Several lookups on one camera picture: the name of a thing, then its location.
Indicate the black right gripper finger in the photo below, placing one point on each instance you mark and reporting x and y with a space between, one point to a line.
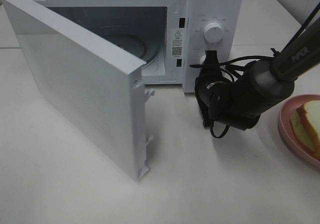
211 58
197 66

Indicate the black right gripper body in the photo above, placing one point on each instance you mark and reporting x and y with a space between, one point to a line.
213 94

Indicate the pink round plate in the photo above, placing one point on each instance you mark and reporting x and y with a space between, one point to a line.
286 131

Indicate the white bread sandwich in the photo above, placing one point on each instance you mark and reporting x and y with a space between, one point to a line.
305 124

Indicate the white microwave door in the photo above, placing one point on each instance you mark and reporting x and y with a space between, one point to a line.
93 83

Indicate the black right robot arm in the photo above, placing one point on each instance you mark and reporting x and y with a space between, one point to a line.
236 96

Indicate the lower white timer knob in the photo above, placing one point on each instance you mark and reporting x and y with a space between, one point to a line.
202 61

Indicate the upper white power knob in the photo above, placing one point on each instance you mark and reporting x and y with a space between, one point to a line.
213 31

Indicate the white microwave oven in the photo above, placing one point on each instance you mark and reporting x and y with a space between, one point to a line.
180 22

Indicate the glass microwave turntable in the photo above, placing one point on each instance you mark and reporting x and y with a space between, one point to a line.
140 42

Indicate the white adjacent table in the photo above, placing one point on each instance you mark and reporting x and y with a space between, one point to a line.
262 25

